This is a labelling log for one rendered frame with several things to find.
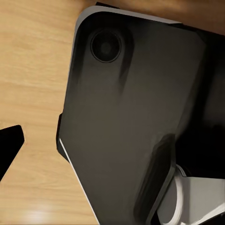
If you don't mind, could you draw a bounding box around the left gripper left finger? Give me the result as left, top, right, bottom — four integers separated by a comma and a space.
0, 125, 24, 180

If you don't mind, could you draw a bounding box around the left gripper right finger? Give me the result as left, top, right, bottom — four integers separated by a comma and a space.
210, 124, 225, 162

